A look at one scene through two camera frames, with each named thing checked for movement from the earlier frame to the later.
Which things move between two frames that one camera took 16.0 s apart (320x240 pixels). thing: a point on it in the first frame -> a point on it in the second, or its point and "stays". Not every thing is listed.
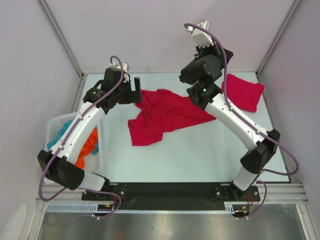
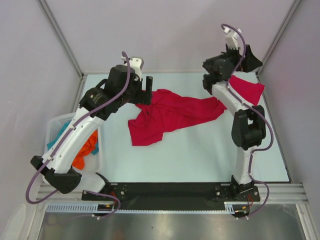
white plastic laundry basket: (54, 126) stays
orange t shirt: (88, 149) stays
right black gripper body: (203, 52) -> (232, 55)
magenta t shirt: (162, 108) stays
